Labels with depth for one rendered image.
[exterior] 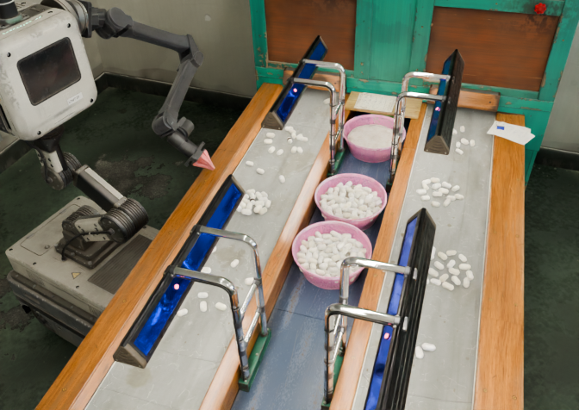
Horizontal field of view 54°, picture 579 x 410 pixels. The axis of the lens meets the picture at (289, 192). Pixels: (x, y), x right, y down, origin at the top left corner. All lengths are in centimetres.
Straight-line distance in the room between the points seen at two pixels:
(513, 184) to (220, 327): 120
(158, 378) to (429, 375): 75
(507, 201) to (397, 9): 93
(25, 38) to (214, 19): 212
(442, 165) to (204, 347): 119
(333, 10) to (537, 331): 168
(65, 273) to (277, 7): 145
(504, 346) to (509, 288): 22
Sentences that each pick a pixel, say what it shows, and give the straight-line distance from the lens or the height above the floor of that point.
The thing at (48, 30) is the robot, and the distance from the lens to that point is 192.
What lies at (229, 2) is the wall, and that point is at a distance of 374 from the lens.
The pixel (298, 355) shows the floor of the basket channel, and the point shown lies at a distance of 175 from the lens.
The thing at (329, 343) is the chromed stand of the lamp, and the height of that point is 98.
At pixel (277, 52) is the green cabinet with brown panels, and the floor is 92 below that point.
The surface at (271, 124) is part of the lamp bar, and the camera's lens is 195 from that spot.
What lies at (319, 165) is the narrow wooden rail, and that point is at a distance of 224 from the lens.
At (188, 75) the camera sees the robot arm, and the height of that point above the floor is 105.
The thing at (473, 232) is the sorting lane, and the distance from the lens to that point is 206.
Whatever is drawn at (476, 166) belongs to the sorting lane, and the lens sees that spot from 236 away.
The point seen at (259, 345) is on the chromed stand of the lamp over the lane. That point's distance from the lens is 173.
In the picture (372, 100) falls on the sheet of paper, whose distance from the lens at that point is 264.
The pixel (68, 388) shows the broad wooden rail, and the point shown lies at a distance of 172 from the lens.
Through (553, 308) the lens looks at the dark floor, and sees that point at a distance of 292.
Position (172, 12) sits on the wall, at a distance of 400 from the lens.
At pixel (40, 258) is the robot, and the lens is 254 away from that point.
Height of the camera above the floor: 213
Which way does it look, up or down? 40 degrees down
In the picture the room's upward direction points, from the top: 3 degrees counter-clockwise
